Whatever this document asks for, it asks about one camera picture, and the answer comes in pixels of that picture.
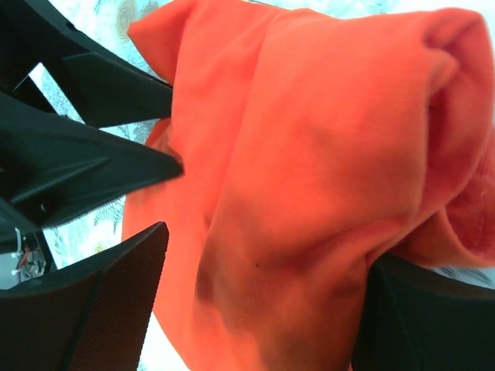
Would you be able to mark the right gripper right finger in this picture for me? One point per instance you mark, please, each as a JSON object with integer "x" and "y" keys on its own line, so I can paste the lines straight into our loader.
{"x": 415, "y": 319}

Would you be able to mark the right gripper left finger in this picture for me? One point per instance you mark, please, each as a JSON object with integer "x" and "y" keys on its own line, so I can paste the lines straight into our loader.
{"x": 91, "y": 315}

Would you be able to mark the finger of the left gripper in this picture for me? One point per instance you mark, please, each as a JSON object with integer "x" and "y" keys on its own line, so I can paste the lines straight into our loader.
{"x": 104, "y": 89}

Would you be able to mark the orange t shirt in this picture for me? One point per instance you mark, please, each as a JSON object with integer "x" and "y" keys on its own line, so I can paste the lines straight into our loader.
{"x": 309, "y": 174}

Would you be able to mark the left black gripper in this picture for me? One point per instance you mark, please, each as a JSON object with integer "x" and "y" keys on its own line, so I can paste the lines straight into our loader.
{"x": 54, "y": 169}

